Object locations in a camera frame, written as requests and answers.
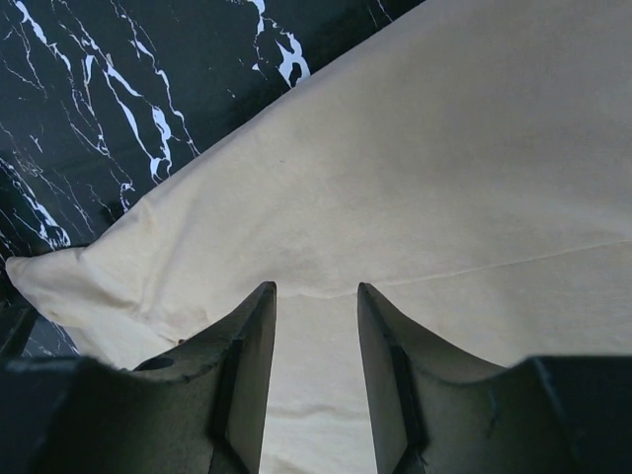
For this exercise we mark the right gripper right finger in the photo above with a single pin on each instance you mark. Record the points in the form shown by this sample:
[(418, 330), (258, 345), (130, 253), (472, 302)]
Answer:
[(435, 408)]

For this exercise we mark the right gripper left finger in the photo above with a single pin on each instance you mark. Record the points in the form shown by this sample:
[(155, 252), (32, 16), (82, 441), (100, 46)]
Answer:
[(198, 408)]

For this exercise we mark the tan polo shirt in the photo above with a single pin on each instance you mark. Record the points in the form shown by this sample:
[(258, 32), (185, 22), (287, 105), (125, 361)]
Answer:
[(472, 161)]

